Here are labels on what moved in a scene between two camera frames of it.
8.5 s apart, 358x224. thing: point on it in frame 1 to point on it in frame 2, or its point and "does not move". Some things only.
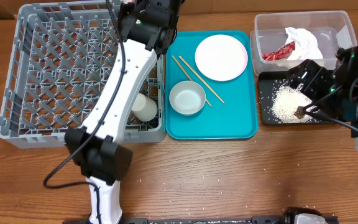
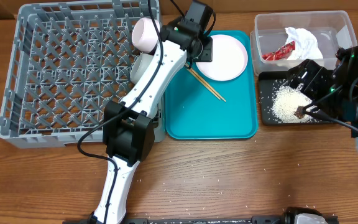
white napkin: (306, 46) does not move
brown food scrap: (298, 112) does not move
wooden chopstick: (206, 100) to (187, 66)
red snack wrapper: (281, 53) does not move
